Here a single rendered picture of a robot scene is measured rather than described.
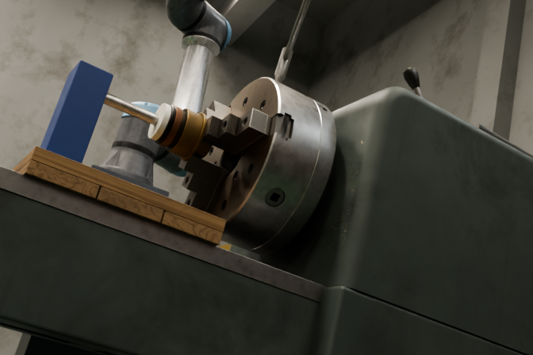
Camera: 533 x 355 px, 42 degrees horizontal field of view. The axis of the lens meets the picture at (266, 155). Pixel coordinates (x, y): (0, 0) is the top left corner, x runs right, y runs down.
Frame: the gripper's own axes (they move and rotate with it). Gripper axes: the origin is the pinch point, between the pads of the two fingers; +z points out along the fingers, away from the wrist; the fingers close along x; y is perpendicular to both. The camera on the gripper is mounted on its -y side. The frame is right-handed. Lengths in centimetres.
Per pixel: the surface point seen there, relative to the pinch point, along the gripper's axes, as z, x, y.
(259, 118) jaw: -52, -71, 73
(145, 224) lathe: -65, -95, 84
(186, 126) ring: -59, -78, 65
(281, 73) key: -45, -59, 59
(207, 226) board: -56, -90, 85
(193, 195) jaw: -50, -88, 63
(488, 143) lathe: -12, -50, 83
